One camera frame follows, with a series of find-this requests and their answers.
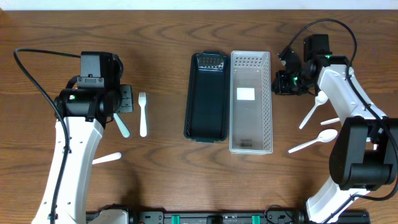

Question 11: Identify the white spoon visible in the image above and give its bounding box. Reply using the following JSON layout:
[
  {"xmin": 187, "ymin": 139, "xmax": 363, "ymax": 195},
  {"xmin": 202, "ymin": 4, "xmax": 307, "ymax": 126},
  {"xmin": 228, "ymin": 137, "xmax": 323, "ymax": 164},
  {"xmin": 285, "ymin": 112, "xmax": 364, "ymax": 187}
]
[
  {"xmin": 299, "ymin": 91, "xmax": 328, "ymax": 129},
  {"xmin": 288, "ymin": 129, "xmax": 338, "ymax": 154},
  {"xmin": 320, "ymin": 118, "xmax": 340, "ymax": 126}
]

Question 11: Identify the clear white plastic basket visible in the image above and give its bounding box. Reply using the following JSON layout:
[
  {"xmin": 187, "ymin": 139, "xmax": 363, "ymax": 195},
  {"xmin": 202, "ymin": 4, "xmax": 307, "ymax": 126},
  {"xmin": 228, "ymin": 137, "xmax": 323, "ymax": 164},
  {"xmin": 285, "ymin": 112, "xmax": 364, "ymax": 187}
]
[{"xmin": 229, "ymin": 50, "xmax": 273, "ymax": 155}]

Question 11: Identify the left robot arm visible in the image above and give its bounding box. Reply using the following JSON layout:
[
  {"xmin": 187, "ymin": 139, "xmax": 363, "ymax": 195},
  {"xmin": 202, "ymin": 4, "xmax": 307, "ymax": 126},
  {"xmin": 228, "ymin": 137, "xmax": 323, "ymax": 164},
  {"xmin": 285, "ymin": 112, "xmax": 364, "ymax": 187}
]
[{"xmin": 33, "ymin": 52, "xmax": 134, "ymax": 223}]

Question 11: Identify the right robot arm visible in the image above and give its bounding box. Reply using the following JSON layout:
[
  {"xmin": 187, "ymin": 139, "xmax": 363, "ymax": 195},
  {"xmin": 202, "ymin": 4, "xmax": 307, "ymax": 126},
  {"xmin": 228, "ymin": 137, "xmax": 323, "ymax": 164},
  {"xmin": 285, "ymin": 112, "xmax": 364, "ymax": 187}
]
[{"xmin": 272, "ymin": 34, "xmax": 397, "ymax": 223}]

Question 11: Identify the white fork near basket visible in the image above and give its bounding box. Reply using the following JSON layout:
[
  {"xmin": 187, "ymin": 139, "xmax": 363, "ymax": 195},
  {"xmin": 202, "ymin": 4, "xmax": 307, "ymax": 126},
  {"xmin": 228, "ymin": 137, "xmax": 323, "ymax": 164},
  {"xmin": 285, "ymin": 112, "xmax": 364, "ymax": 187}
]
[{"xmin": 138, "ymin": 92, "xmax": 147, "ymax": 137}]

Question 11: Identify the mint green plastic fork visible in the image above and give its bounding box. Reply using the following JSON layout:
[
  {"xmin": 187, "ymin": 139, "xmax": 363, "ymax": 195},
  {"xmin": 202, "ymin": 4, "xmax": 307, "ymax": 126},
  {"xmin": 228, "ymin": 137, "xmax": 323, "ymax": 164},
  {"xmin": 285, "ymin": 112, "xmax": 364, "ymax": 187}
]
[{"xmin": 113, "ymin": 113, "xmax": 131, "ymax": 138}]

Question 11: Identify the black plastic basket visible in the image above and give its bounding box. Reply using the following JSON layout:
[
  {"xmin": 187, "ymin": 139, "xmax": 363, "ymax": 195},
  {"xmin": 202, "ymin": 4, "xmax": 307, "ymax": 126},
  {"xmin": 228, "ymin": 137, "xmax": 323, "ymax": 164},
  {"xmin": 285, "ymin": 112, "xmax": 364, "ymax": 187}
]
[{"xmin": 183, "ymin": 51, "xmax": 230, "ymax": 142}]

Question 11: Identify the white utensil handle lower left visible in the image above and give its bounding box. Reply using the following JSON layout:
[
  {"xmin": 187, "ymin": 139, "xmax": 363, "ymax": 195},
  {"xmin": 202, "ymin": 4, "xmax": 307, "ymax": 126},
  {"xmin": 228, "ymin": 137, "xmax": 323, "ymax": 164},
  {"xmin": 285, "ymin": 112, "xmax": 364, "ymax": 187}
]
[{"xmin": 92, "ymin": 152, "xmax": 122, "ymax": 165}]

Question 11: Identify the left black cable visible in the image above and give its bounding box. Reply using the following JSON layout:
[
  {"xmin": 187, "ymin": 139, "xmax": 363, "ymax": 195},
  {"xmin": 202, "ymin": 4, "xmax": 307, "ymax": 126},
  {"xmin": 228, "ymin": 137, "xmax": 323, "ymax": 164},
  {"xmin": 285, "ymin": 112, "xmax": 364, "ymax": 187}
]
[{"xmin": 13, "ymin": 47, "xmax": 82, "ymax": 224}]

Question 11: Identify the black cable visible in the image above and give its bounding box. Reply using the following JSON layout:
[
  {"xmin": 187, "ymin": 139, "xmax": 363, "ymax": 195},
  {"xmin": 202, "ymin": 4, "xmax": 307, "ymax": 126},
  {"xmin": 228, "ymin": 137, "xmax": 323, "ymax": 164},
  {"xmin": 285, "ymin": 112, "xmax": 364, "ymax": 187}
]
[
  {"xmin": 278, "ymin": 18, "xmax": 398, "ymax": 202},
  {"xmin": 13, "ymin": 47, "xmax": 82, "ymax": 224}
]

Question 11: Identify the right black cable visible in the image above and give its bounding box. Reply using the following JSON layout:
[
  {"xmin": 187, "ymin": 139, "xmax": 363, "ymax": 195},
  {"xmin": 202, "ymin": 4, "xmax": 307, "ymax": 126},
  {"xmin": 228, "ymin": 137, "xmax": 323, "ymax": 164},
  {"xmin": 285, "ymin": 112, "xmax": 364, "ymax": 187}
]
[{"xmin": 278, "ymin": 18, "xmax": 398, "ymax": 202}]

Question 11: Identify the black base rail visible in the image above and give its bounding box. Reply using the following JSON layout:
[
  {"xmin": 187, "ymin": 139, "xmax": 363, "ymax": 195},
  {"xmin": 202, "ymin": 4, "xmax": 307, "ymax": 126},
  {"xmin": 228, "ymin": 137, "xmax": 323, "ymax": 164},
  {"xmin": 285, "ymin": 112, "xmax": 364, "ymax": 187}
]
[{"xmin": 86, "ymin": 205, "xmax": 371, "ymax": 224}]

